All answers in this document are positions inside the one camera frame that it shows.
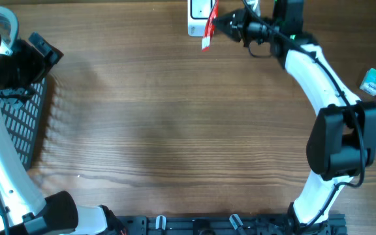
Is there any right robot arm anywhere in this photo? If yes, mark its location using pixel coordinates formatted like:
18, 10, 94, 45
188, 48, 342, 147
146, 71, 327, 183
209, 0, 376, 234

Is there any teal white small box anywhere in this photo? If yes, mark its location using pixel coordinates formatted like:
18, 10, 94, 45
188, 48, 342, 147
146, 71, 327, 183
360, 68, 376, 96

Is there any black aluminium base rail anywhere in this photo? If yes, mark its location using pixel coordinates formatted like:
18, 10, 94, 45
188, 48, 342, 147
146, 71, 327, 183
109, 213, 349, 235

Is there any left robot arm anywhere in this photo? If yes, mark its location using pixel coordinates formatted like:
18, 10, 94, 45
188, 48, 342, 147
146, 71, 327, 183
0, 7, 129, 234

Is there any grey plastic shopping basket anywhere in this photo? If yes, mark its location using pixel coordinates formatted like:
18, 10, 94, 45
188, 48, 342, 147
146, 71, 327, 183
0, 6, 47, 170

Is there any white barcode scanner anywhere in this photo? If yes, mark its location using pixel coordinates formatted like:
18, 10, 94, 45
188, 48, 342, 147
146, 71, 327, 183
187, 0, 215, 37

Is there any red coffee stick sachet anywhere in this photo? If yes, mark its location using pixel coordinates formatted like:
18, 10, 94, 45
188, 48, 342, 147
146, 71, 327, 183
201, 0, 219, 52

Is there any right black cable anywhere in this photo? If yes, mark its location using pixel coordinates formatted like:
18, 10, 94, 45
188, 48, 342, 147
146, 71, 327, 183
242, 0, 367, 229

